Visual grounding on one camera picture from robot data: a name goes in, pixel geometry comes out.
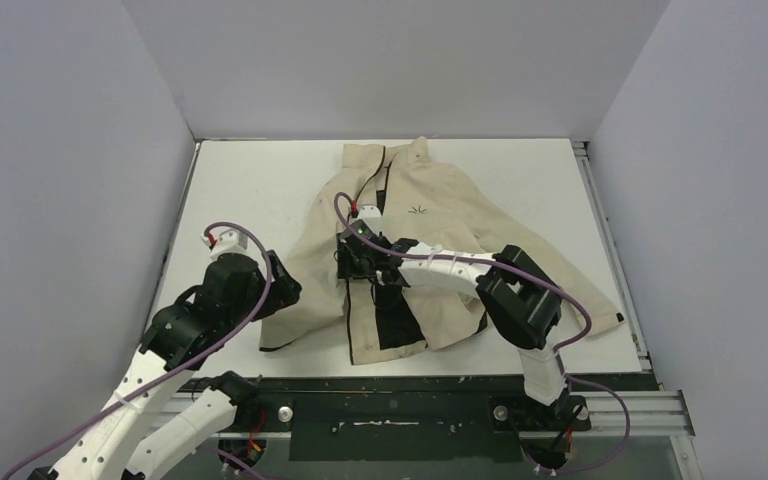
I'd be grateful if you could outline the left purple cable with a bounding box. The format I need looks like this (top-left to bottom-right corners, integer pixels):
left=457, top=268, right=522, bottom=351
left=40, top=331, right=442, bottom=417
left=0, top=221, right=276, bottom=480

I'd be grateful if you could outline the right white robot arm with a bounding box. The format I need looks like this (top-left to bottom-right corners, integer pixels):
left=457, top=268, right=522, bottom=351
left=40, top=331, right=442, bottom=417
left=337, top=220, right=568, bottom=428

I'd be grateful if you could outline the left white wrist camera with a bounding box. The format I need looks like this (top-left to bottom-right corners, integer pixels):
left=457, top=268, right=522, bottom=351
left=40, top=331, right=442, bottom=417
left=202, top=228, right=248, bottom=261

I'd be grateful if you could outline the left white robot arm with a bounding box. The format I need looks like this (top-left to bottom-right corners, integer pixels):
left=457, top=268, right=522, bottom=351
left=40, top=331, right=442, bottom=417
left=29, top=247, right=302, bottom=479

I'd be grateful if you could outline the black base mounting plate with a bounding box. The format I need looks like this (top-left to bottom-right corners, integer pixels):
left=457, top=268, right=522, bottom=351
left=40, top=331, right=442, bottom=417
left=221, top=375, right=591, bottom=463

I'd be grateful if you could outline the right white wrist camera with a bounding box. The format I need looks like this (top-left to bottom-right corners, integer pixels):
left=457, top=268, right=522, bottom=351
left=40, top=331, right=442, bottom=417
left=354, top=204, right=382, bottom=232

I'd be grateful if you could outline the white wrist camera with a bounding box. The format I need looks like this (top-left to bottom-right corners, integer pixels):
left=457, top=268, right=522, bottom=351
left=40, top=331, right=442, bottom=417
left=354, top=204, right=382, bottom=232
left=202, top=228, right=248, bottom=261

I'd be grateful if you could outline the beige zip jacket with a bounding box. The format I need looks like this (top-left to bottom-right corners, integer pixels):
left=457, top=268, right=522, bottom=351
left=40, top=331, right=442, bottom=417
left=260, top=138, right=623, bottom=365

